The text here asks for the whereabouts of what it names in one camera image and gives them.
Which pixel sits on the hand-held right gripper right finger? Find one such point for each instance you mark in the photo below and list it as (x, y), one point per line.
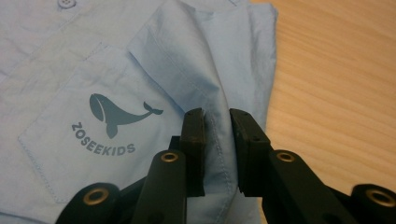
(274, 180)

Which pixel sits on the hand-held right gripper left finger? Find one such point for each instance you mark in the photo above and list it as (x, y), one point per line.
(174, 174)

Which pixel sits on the light blue short-sleeved shirt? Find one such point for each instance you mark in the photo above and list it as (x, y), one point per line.
(124, 77)

